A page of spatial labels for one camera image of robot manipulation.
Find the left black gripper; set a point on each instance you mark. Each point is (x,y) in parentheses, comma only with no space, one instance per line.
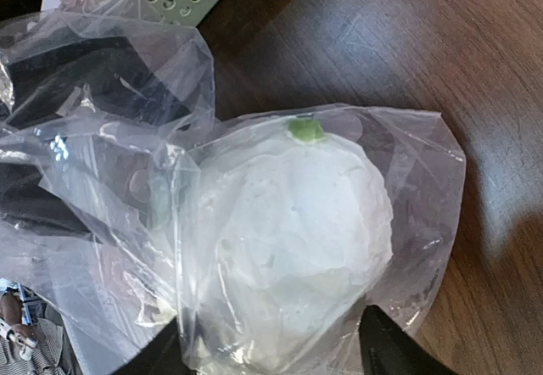
(143,72)

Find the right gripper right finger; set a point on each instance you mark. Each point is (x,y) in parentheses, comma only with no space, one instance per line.
(387,350)

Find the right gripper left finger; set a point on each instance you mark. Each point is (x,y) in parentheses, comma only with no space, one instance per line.
(161,356)

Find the pale green fake cabbage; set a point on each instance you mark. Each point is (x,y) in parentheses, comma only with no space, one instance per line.
(294,226)

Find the clear zip top bag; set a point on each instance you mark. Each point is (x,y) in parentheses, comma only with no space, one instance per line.
(137,269)

